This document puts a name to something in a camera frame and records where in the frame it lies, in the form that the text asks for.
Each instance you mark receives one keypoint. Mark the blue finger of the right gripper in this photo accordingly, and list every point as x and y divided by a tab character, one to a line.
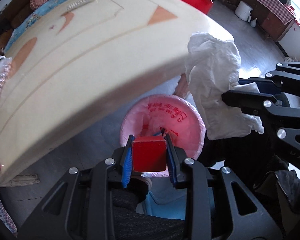
250	102
265	86

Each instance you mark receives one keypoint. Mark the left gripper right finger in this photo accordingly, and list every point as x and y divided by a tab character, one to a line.
172	169

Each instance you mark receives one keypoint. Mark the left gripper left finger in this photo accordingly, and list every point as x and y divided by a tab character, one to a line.
127	162

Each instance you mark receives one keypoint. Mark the red cube box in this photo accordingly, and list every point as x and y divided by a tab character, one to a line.
149	154

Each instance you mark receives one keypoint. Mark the white tissue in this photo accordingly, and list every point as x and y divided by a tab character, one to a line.
212	68

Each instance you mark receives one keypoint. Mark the pink lined trash bin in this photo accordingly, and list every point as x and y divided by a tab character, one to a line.
165	114

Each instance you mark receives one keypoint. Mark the blue plastic stool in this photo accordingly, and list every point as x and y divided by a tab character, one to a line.
170	204

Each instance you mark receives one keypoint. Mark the checkered tablecloth side table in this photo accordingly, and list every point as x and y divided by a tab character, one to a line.
274	17

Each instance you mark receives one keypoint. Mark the white remote control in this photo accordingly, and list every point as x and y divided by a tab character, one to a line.
78	4

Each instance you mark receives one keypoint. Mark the blue floral sofa cover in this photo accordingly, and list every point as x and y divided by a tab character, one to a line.
27	19

